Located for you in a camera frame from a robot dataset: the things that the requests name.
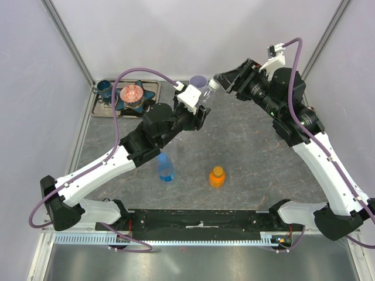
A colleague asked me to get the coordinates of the blue water bottle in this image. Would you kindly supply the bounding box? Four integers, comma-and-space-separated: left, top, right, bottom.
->
157, 153, 175, 182

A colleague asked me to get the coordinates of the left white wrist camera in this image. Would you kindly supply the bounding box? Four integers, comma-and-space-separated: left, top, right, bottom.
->
177, 84, 202, 114

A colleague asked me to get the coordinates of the dark blue teacup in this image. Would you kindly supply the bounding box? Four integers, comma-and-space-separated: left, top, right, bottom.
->
93, 80, 113, 98

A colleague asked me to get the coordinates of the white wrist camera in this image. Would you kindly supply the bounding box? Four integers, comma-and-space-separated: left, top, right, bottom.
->
260, 43, 285, 74
177, 84, 202, 114

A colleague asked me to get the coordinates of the lavender plastic cup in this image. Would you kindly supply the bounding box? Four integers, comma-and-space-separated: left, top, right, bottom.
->
189, 75, 208, 92

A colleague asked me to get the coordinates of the orange juice bottle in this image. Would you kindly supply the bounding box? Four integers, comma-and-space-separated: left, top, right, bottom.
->
209, 166, 226, 188

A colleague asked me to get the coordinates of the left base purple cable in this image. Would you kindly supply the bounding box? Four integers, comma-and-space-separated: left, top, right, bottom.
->
99, 222, 154, 253

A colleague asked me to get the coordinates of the blue star-shaped dish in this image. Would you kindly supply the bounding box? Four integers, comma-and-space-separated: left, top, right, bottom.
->
115, 80, 156, 114

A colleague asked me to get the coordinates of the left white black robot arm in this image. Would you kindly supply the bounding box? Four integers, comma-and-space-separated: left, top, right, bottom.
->
40, 102, 211, 231

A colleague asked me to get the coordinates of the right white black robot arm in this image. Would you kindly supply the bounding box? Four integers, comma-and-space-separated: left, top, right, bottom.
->
214, 59, 374, 241

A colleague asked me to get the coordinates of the clear plastic bottle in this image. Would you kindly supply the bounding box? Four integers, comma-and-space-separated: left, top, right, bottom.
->
199, 78, 220, 108

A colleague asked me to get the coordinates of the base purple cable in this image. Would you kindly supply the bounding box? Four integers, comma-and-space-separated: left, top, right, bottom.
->
99, 222, 154, 253
263, 224, 306, 253

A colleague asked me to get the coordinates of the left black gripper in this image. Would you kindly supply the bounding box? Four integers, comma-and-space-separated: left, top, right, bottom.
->
159, 92, 212, 147

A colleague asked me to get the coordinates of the red patterned bowl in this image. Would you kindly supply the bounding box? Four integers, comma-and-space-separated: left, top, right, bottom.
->
120, 84, 144, 105

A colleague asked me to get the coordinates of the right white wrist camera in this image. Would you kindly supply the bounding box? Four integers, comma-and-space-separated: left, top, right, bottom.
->
260, 43, 285, 74

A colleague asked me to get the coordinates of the slotted cable duct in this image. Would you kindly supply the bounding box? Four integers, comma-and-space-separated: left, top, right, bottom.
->
54, 233, 278, 246

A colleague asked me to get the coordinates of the metal tray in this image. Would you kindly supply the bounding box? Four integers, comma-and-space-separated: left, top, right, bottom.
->
91, 80, 161, 119

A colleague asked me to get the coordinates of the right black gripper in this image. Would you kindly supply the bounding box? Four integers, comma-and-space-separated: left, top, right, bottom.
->
214, 57, 283, 119

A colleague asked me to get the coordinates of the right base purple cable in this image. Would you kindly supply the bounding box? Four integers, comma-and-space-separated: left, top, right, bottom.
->
263, 224, 306, 253

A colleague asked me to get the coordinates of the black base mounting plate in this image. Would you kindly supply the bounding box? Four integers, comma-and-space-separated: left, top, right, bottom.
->
110, 209, 302, 241

